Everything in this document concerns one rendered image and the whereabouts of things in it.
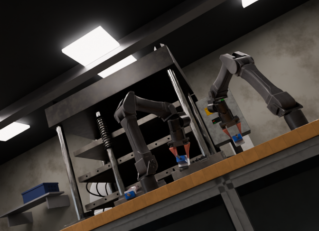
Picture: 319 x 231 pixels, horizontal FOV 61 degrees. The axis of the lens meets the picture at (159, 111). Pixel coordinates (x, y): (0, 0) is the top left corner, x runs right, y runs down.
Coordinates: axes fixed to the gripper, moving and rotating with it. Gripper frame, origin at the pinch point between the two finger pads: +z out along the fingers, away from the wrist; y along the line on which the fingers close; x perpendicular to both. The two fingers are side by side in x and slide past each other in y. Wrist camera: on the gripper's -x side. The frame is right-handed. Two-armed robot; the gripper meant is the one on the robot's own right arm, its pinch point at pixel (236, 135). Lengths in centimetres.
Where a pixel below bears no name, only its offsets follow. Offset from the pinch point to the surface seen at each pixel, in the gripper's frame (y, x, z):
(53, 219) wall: 387, -336, 106
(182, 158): 27.5, 15.5, -5.6
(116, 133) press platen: 91, -89, -19
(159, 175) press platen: 66, -64, 24
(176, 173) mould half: 33.7, 15.5, 0.1
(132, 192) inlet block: 54, 26, -4
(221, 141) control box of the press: 10, -71, 21
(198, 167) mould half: 22.9, 16.2, 1.3
